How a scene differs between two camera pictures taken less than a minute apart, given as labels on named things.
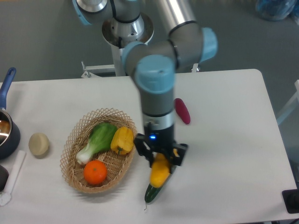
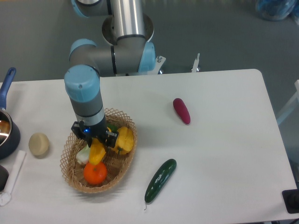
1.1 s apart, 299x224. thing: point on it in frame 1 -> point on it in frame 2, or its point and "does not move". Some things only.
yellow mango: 160,171 -> 96,152
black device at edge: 290,198 does not move
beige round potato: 38,144 does not move
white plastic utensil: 5,197 does not move
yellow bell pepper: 123,140 does not move
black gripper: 161,141 -> 98,130
